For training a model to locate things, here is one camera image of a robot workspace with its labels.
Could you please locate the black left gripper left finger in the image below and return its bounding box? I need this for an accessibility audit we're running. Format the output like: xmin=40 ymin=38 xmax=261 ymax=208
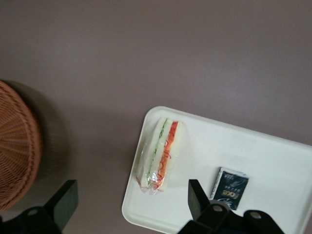
xmin=0 ymin=179 xmax=78 ymax=234

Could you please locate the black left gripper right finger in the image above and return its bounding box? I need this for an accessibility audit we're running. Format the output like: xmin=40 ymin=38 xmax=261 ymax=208
xmin=179 ymin=179 xmax=286 ymax=234

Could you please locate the triangle sandwich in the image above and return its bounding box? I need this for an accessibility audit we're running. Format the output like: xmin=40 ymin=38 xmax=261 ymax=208
xmin=136 ymin=117 xmax=188 ymax=195

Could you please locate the brown round wicker basket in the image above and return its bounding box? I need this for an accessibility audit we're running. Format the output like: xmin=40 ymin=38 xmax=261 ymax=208
xmin=0 ymin=79 xmax=44 ymax=212

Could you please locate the cream plastic serving tray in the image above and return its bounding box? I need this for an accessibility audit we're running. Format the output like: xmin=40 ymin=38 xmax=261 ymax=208
xmin=121 ymin=105 xmax=312 ymax=234

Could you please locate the small black gold-print packet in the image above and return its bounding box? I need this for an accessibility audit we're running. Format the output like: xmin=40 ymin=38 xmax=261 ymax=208
xmin=209 ymin=166 xmax=251 ymax=212

